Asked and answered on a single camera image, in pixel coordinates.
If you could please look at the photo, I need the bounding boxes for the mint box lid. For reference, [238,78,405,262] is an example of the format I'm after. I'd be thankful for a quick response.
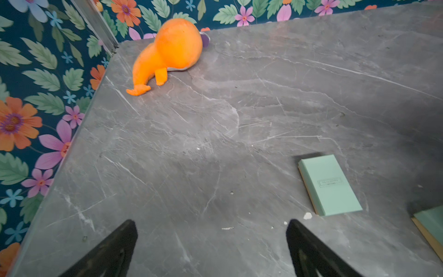
[411,206,443,261]

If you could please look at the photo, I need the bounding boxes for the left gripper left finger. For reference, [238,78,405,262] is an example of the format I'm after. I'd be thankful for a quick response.
[61,219,138,277]

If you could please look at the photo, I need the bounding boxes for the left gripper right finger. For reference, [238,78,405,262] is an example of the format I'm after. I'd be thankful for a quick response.
[286,219,362,277]

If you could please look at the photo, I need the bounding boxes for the orange plush toy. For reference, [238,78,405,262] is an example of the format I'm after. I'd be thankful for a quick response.
[126,18,210,96]

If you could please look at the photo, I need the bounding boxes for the mint green box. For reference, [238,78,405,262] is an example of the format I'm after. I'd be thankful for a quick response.
[298,155,362,217]

